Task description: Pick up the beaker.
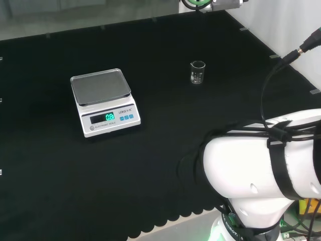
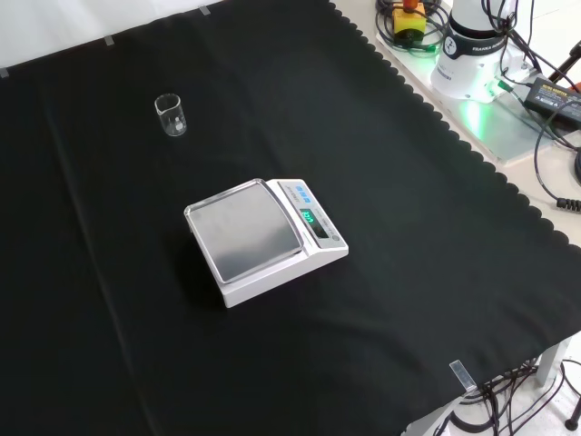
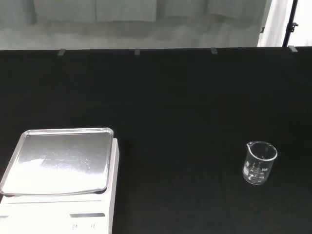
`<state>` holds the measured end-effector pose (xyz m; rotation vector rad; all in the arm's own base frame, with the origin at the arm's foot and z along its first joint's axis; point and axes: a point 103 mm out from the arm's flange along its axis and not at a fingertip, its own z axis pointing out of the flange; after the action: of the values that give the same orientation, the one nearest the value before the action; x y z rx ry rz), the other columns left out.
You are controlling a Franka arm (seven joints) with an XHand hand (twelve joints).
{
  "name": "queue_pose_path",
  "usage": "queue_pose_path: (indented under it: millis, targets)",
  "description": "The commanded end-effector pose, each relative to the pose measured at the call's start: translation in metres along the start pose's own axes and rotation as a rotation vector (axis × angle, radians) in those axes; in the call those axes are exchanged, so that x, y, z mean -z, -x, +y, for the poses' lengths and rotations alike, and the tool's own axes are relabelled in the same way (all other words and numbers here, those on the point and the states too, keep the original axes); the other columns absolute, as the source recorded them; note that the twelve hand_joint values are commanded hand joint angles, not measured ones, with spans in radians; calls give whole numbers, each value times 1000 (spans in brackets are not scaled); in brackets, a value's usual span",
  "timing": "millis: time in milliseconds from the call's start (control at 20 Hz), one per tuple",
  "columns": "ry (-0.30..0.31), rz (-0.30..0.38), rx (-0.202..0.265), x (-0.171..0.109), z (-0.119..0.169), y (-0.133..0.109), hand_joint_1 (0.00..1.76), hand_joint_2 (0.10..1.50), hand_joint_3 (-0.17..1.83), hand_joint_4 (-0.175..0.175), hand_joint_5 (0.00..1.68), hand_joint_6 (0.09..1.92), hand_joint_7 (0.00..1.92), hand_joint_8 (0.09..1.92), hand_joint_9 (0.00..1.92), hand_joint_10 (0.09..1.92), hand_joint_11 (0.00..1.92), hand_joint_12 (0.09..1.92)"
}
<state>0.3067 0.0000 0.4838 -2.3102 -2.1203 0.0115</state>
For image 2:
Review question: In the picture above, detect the yellow stop button box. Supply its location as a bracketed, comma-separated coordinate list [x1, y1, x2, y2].
[392, 0, 428, 45]

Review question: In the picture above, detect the white electronic balance steel pan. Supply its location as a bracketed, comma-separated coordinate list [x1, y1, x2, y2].
[183, 177, 350, 310]

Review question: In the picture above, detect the black power adapter brick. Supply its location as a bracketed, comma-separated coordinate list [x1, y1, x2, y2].
[523, 76, 581, 133]

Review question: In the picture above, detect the grey metal base plate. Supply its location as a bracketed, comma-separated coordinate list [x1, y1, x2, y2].
[374, 31, 568, 166]

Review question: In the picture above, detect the black bench cloth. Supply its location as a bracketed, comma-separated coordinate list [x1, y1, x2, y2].
[0, 0, 581, 436]

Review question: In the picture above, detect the white table leg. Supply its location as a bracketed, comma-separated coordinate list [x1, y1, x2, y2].
[536, 338, 571, 389]

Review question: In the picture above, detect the black cable bundle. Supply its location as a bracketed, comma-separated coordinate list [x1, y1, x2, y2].
[435, 358, 581, 436]

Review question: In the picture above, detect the black tripod leg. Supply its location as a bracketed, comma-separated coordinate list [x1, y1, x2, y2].
[544, 45, 581, 92]

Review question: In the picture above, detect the black coiled cable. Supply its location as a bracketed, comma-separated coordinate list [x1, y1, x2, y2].
[533, 102, 581, 210]

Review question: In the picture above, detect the clear tape strip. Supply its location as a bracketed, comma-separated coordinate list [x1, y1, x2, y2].
[448, 360, 478, 393]

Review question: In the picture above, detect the small clear glass beaker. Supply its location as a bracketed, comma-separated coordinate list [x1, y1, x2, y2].
[153, 94, 189, 138]

